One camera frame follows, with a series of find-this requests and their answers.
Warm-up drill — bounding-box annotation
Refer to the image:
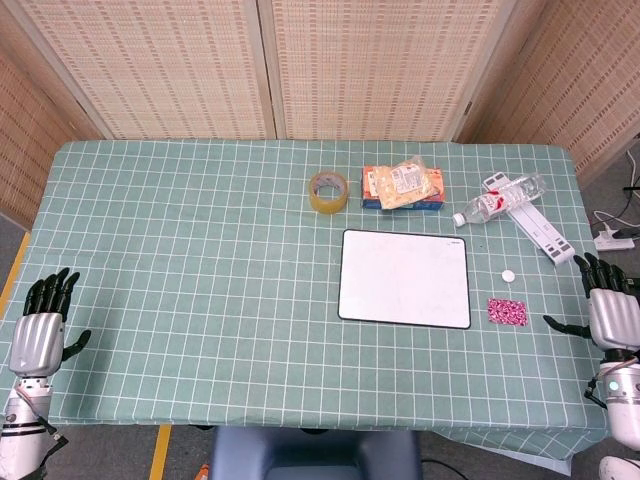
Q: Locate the white board with black edge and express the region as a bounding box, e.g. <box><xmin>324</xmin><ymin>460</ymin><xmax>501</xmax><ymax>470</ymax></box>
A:
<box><xmin>337</xmin><ymin>228</ymin><xmax>472</xmax><ymax>330</ymax></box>

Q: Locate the bamboo folding screen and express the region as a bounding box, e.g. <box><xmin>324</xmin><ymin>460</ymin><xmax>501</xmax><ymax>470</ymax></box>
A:
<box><xmin>0</xmin><ymin>0</ymin><xmax>640</xmax><ymax>231</ymax></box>

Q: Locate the orange and blue box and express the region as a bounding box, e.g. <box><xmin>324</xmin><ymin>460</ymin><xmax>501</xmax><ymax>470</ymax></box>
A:
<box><xmin>360</xmin><ymin>166</ymin><xmax>446</xmax><ymax>211</ymax></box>

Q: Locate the blue padded chair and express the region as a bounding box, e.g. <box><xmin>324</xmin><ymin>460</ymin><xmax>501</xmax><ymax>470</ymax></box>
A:
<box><xmin>208</xmin><ymin>427</ymin><xmax>424</xmax><ymax>480</ymax></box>

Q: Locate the white power strip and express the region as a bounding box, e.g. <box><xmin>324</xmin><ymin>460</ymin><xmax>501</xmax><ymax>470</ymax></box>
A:
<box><xmin>593</xmin><ymin>224</ymin><xmax>636</xmax><ymax>252</ymax></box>

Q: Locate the clear plastic water bottle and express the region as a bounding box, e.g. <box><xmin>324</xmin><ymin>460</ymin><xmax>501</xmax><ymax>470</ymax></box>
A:
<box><xmin>452</xmin><ymin>172</ymin><xmax>548</xmax><ymax>227</ymax></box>

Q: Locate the clear bag of snacks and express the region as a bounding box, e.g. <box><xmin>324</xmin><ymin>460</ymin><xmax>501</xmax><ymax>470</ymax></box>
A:
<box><xmin>377</xmin><ymin>154</ymin><xmax>439</xmax><ymax>212</ymax></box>

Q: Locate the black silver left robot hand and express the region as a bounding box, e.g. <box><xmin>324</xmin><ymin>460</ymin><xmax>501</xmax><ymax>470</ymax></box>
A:
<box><xmin>8</xmin><ymin>267</ymin><xmax>93</xmax><ymax>377</ymax></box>

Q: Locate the yellow packing tape roll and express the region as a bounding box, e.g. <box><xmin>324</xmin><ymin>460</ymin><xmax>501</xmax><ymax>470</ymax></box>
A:
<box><xmin>307</xmin><ymin>170</ymin><xmax>350</xmax><ymax>216</ymax></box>

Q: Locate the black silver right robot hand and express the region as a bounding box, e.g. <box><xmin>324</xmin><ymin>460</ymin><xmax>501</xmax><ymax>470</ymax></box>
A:
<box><xmin>542</xmin><ymin>252</ymin><xmax>640</xmax><ymax>354</ymax></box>

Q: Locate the green checked tablecloth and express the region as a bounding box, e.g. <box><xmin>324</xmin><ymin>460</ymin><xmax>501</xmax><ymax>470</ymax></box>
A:
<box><xmin>0</xmin><ymin>139</ymin><xmax>626</xmax><ymax>461</ymax></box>

